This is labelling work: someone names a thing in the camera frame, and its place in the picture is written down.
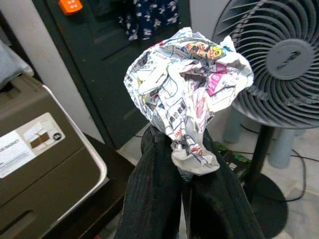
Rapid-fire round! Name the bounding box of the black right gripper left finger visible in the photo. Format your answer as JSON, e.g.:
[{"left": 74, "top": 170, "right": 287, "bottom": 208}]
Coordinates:
[{"left": 113, "top": 125, "right": 186, "bottom": 239}]

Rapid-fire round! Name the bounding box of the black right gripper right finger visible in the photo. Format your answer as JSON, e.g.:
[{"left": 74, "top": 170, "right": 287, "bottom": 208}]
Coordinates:
[{"left": 181, "top": 129, "right": 265, "bottom": 239}]

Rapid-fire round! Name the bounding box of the printed paper ball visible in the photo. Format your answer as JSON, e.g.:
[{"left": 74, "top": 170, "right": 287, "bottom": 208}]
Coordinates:
[{"left": 123, "top": 26, "right": 255, "bottom": 176}]

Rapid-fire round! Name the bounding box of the dark green leafy object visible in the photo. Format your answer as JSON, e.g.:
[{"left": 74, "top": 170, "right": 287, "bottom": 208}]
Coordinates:
[{"left": 214, "top": 141, "right": 251, "bottom": 175}]

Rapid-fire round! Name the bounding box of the pale blue plastic stool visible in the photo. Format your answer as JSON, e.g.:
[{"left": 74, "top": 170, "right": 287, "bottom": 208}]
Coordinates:
[{"left": 222, "top": 107, "right": 305, "bottom": 169}]

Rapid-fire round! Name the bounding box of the brown lidded plastic bin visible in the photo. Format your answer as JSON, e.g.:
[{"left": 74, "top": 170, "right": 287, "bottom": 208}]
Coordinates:
[{"left": 0, "top": 73, "right": 110, "bottom": 239}]

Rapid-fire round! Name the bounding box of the dark green door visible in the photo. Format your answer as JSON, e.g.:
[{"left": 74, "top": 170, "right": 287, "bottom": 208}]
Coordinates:
[{"left": 32, "top": 0, "right": 192, "bottom": 150}]

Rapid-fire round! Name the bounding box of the black standing fan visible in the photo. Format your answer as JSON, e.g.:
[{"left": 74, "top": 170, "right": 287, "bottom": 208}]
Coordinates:
[{"left": 211, "top": 0, "right": 319, "bottom": 239}]

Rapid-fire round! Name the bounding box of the blue floral cloth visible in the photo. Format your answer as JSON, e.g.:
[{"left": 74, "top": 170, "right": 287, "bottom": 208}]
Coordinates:
[{"left": 117, "top": 0, "right": 182, "bottom": 42}]

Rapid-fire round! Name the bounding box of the pale grey cloth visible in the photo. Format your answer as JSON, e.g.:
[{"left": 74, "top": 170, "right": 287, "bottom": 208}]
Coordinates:
[{"left": 0, "top": 39, "right": 34, "bottom": 88}]

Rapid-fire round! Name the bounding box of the orange tag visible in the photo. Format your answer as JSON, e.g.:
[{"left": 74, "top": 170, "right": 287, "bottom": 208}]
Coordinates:
[{"left": 58, "top": 0, "right": 83, "bottom": 16}]

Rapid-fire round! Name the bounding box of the black floor cable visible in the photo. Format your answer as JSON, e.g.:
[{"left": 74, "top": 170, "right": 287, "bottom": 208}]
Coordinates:
[{"left": 286, "top": 148, "right": 308, "bottom": 202}]

